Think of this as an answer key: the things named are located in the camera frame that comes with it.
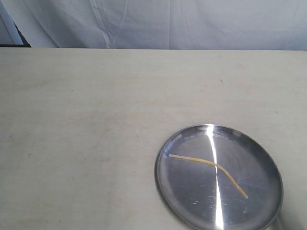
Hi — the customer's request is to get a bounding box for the white backdrop sheet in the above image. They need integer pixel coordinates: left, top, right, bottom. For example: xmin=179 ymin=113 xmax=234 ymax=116
xmin=2 ymin=0 xmax=307 ymax=50

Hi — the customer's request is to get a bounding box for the round silver metal plate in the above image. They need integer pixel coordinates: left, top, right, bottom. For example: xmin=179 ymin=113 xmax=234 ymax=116
xmin=154 ymin=124 xmax=283 ymax=230

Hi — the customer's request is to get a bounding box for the thin yellow stick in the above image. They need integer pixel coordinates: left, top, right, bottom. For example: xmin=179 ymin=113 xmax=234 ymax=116
xmin=168 ymin=154 xmax=248 ymax=199

